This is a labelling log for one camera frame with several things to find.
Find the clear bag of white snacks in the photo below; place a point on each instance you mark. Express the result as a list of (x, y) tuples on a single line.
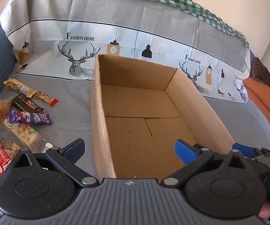
[(22, 132)]

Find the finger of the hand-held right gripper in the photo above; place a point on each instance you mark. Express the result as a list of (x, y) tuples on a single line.
[(242, 150)]

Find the brown blanket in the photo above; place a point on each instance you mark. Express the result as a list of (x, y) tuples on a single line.
[(261, 71)]

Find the cardboard box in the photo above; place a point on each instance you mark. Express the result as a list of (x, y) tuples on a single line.
[(137, 133)]

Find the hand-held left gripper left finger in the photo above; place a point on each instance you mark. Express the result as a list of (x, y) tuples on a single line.
[(75, 147)]

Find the purple snack packet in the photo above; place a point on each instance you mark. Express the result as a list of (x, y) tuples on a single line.
[(32, 118)]

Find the yellow snack bar packet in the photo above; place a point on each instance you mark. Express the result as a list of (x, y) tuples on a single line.
[(18, 86)]

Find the person's right hand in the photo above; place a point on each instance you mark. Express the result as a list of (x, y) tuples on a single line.
[(267, 211)]

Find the orange cushion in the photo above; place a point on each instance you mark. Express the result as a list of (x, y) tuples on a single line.
[(261, 98)]

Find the clear bag of round crackers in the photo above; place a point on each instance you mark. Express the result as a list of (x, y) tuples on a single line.
[(9, 146)]

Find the small orange red snack packet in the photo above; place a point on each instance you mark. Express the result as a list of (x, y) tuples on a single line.
[(45, 97)]

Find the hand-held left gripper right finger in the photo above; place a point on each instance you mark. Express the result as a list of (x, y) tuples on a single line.
[(185, 151)]

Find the dark brown biscuit packet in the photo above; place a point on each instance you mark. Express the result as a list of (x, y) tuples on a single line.
[(27, 104)]

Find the grey deer printed cloth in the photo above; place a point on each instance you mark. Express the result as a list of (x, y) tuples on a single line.
[(149, 23)]

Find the small white snack packet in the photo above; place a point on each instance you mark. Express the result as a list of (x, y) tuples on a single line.
[(47, 146)]

